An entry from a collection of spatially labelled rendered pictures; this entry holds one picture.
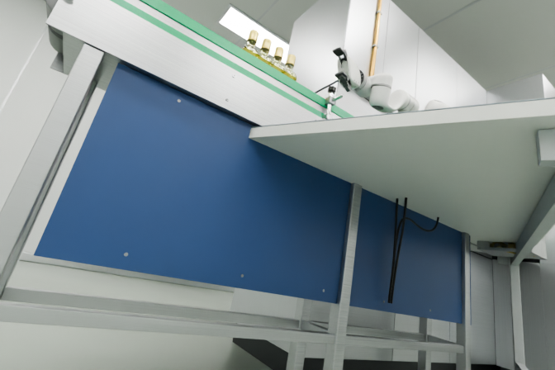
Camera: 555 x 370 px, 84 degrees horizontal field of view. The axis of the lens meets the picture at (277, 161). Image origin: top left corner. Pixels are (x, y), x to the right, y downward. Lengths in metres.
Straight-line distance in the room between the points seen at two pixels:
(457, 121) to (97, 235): 0.74
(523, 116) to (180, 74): 0.71
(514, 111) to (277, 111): 0.55
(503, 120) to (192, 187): 0.65
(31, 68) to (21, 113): 0.51
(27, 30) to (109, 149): 3.81
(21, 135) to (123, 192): 3.39
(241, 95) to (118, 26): 0.32
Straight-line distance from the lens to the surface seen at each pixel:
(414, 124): 0.69
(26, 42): 4.44
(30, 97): 4.20
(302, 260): 0.93
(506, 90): 3.12
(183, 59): 0.84
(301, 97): 1.02
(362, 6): 2.05
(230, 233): 0.80
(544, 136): 0.72
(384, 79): 1.30
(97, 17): 0.83
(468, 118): 0.68
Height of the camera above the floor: 0.39
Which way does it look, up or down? 19 degrees up
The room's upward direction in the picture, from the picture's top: 12 degrees clockwise
